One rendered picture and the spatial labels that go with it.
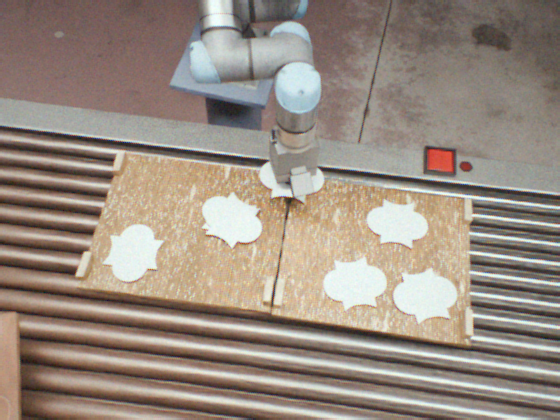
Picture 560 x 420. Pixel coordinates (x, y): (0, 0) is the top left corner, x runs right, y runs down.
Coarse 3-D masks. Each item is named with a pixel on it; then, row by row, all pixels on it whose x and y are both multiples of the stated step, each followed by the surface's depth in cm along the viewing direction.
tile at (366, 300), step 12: (336, 264) 134; (348, 264) 134; (360, 264) 134; (336, 276) 132; (348, 276) 132; (360, 276) 132; (372, 276) 133; (384, 276) 133; (324, 288) 131; (336, 288) 131; (348, 288) 131; (360, 288) 131; (372, 288) 131; (384, 288) 131; (336, 300) 130; (348, 300) 130; (360, 300) 130; (372, 300) 130
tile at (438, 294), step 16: (432, 272) 133; (400, 288) 131; (416, 288) 131; (432, 288) 132; (448, 288) 132; (400, 304) 129; (416, 304) 130; (432, 304) 130; (448, 304) 130; (416, 320) 128
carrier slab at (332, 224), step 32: (320, 192) 144; (352, 192) 144; (384, 192) 145; (416, 192) 145; (288, 224) 139; (320, 224) 140; (352, 224) 140; (448, 224) 141; (288, 256) 135; (320, 256) 136; (352, 256) 136; (384, 256) 136; (416, 256) 136; (448, 256) 137; (288, 288) 132; (320, 288) 132; (320, 320) 128; (352, 320) 128; (384, 320) 129; (448, 320) 129
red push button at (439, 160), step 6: (432, 150) 152; (438, 150) 152; (432, 156) 151; (438, 156) 151; (444, 156) 151; (450, 156) 151; (432, 162) 150; (438, 162) 150; (444, 162) 150; (450, 162) 151; (432, 168) 149; (438, 168) 150; (444, 168) 150; (450, 168) 150
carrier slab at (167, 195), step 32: (128, 160) 147; (160, 160) 147; (128, 192) 142; (160, 192) 143; (192, 192) 143; (224, 192) 143; (256, 192) 144; (128, 224) 138; (160, 224) 138; (192, 224) 139; (96, 256) 134; (160, 256) 134; (192, 256) 135; (224, 256) 135; (256, 256) 135; (96, 288) 130; (128, 288) 130; (160, 288) 131; (192, 288) 131; (224, 288) 131; (256, 288) 131
